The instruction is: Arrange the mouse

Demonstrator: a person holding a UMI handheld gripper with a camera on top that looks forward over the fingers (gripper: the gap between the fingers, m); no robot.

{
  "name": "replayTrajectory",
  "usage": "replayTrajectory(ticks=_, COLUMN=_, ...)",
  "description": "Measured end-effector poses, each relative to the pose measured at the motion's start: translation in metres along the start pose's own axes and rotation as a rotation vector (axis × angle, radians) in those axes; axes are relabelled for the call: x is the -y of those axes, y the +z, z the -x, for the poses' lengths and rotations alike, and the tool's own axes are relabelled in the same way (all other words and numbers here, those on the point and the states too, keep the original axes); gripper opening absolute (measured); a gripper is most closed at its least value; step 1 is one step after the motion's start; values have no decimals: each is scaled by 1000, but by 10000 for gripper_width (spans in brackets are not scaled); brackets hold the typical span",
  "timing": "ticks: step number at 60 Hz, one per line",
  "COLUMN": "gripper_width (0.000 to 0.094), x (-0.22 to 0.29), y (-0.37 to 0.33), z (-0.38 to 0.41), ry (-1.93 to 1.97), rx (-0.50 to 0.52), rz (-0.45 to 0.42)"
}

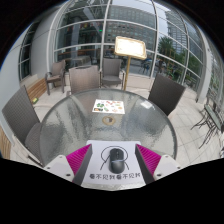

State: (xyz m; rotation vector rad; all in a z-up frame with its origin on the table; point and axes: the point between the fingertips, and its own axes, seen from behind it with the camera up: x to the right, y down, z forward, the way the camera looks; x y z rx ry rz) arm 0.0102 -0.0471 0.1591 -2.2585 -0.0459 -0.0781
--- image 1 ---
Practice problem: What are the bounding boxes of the small white label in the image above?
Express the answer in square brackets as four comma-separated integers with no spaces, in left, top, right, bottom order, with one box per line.
[139,99,154,111]

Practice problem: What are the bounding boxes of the grey wicker armchair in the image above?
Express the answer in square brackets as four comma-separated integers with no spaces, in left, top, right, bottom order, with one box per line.
[44,59,67,96]
[66,64,101,98]
[99,57,126,90]
[1,84,46,168]
[147,73,187,117]

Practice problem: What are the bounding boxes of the gold framed menu stand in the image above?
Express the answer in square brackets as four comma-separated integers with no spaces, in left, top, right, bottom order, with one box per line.
[113,35,148,92]

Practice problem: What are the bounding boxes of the green metal chair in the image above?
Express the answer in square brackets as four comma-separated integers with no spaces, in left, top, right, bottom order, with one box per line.
[190,96,224,150]

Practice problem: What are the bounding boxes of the brown round table hub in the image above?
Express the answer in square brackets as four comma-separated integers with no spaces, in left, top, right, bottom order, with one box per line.
[101,115,117,127]

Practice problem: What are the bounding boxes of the black computer mouse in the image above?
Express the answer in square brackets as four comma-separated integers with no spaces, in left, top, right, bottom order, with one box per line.
[108,148,126,175]

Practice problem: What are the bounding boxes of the white printed mouse pad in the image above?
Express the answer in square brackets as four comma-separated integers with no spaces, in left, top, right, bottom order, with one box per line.
[80,139,148,191]

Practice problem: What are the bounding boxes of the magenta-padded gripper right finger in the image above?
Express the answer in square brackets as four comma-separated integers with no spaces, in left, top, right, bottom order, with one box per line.
[134,143,182,185]

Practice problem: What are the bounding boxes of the colourful printed leaflet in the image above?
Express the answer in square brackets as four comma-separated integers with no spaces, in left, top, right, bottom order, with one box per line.
[91,98,126,115]

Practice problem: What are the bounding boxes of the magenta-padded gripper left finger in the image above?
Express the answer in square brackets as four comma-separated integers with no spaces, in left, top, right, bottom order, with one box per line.
[43,143,94,186]

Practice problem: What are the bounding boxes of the wooden slatted bench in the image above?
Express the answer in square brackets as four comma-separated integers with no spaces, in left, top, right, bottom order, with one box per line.
[0,124,12,160]
[26,77,49,103]

